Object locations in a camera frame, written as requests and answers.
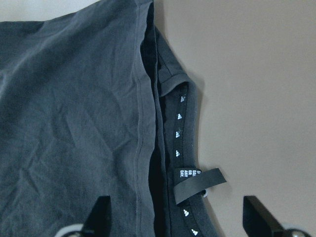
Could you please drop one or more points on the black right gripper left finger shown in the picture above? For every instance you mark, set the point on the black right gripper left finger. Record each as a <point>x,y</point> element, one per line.
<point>98,223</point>

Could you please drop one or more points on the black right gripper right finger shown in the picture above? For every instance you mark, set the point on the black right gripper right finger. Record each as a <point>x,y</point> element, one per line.
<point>258,221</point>

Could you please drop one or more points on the black t-shirt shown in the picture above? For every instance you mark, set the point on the black t-shirt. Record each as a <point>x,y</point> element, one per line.
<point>94,103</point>

